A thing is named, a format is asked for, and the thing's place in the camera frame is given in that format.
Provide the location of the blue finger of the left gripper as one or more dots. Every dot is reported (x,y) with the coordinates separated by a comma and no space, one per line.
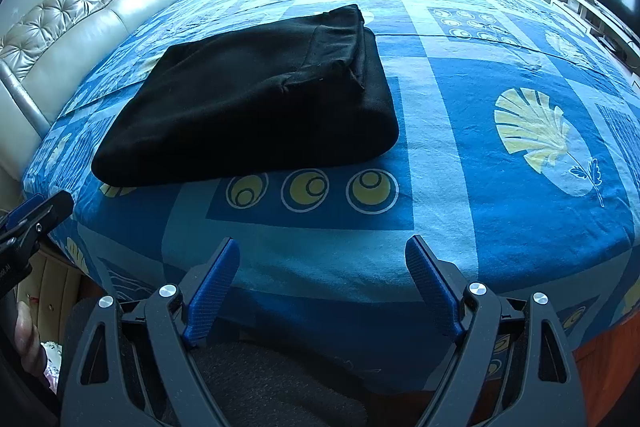
(14,217)

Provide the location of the blue patterned bed sheet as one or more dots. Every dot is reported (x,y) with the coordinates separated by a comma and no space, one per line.
(517,160)

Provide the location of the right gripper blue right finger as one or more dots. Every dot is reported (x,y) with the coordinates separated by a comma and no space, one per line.
(438,290)

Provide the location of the black pants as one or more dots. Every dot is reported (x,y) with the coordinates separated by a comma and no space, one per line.
(305,92)

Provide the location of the cream tufted leather headboard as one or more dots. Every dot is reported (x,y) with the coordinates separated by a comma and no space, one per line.
(44,58)

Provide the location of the cream bedside cabinet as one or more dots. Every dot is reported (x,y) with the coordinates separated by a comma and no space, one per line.
(50,291)

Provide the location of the left hand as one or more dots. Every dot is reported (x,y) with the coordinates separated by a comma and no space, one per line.
(27,342)

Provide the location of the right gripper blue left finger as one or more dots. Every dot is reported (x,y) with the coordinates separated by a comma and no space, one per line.
(204,288)

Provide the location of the white tv cabinet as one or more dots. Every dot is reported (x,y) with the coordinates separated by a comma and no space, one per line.
(607,29)

